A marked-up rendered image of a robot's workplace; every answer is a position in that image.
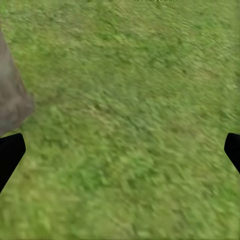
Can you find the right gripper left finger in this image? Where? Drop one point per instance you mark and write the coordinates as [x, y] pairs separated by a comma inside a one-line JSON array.
[[12, 149]]

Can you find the tree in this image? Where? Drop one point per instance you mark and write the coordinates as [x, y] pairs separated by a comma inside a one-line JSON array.
[[16, 103]]

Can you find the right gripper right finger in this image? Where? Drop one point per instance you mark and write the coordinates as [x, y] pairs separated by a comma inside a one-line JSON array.
[[232, 149]]

